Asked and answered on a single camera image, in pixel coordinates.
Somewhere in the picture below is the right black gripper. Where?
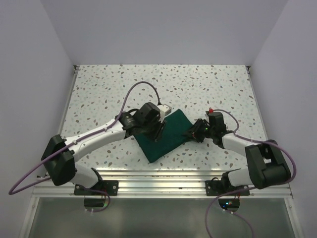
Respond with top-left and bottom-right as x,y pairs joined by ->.
181,118 -> 214,143

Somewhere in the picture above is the green surgical cloth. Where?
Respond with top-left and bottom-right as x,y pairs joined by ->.
135,109 -> 193,164

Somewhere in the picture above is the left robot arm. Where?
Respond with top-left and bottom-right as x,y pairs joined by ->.
42,102 -> 171,195

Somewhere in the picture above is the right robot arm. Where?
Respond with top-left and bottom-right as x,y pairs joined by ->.
183,109 -> 291,195

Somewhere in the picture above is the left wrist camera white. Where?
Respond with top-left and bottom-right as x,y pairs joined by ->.
158,104 -> 172,121

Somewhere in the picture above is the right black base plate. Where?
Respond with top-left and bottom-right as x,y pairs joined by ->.
205,178 -> 250,196

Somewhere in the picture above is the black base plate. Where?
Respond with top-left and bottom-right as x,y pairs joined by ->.
205,178 -> 250,196
74,180 -> 119,196

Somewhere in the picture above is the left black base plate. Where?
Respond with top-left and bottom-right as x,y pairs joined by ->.
74,180 -> 119,196

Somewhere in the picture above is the aluminium rail frame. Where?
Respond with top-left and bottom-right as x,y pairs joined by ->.
29,64 -> 295,199

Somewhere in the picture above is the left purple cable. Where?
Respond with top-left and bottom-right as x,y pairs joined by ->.
8,81 -> 163,213

